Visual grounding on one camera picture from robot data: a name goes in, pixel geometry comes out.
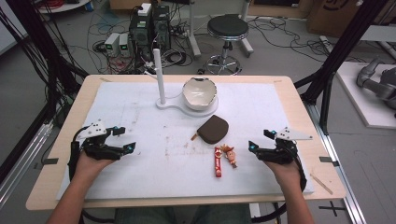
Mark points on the white floor platform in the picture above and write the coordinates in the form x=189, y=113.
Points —
x=358, y=99

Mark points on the small cartoon figure toy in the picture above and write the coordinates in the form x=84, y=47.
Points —
x=231, y=155

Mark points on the white power supply box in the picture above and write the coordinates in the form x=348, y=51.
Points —
x=112, y=43
x=124, y=44

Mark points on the white stand with pole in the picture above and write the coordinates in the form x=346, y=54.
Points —
x=161, y=84

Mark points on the person's left hand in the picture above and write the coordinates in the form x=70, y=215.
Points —
x=90, y=166

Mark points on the person's right hand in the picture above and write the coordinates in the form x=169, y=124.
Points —
x=286, y=172

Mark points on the white foam mat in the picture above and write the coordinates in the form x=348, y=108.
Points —
x=149, y=161

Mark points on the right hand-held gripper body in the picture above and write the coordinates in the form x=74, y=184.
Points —
x=281, y=152

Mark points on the cardboard box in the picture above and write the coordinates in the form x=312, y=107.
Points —
x=336, y=15

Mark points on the small white box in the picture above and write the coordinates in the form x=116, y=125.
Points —
x=144, y=9

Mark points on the black computer tower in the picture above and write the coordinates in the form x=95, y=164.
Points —
x=149, y=31

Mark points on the red candy stick packet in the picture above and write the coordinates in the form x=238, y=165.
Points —
x=218, y=161

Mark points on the black round stool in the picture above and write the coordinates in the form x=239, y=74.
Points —
x=228, y=26

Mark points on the white metal stand legs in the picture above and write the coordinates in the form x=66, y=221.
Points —
x=194, y=34

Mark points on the aluminium rail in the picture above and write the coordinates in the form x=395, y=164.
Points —
x=337, y=168
x=21, y=165

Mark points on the white shell-shaped bowl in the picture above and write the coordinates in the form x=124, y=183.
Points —
x=199, y=93

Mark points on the black cross floor tape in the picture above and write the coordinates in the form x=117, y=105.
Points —
x=332, y=208

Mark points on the black metal frame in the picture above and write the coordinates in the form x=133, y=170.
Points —
x=339, y=53
x=34, y=46

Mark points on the black tape piece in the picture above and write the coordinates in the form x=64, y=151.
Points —
x=328, y=160
x=49, y=161

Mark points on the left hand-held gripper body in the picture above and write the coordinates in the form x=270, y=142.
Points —
x=96, y=146

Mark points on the person's legs in pants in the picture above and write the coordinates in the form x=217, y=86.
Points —
x=183, y=215

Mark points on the brown ice cream bar toy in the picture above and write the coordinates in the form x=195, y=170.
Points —
x=213, y=130

